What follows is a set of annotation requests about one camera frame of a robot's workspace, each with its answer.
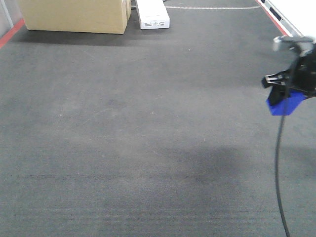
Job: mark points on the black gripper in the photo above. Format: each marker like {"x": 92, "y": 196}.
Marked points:
{"x": 301, "y": 74}

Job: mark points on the small blue parts box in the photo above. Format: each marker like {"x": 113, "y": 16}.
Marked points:
{"x": 279, "y": 105}

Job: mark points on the long white carton box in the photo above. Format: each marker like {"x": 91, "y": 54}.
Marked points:
{"x": 152, "y": 14}

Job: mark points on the large cardboard box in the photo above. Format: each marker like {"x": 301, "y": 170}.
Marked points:
{"x": 87, "y": 16}

